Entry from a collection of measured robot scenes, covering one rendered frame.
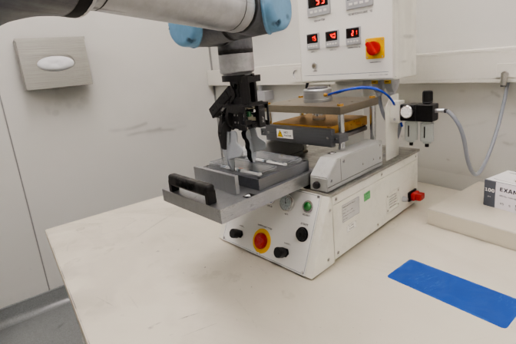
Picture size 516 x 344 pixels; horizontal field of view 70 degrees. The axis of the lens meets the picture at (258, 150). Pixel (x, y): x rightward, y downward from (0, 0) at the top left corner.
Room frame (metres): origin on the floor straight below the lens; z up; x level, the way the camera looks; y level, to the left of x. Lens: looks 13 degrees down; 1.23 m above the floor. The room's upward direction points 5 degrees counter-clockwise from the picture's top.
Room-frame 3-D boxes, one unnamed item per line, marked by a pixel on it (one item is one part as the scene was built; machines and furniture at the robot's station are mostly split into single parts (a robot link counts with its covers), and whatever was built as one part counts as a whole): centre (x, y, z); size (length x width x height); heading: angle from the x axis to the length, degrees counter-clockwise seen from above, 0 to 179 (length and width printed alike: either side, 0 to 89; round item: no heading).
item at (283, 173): (0.85, 0.01, 0.98); 0.20 x 0.17 x 0.03; 42
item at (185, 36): (0.72, 0.07, 1.31); 0.11 x 0.11 x 0.08; 54
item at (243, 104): (0.80, 0.02, 1.15); 0.09 x 0.08 x 0.12; 42
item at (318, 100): (1.04, -0.22, 1.08); 0.31 x 0.24 x 0.13; 42
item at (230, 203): (0.82, 0.05, 0.97); 0.30 x 0.22 x 0.08; 132
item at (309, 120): (1.02, -0.19, 1.07); 0.22 x 0.17 x 0.10; 42
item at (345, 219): (1.01, -0.19, 0.84); 0.53 x 0.37 x 0.17; 132
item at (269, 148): (1.09, -0.04, 0.97); 0.25 x 0.05 x 0.07; 132
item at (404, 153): (1.05, -0.21, 0.93); 0.46 x 0.35 x 0.01; 132
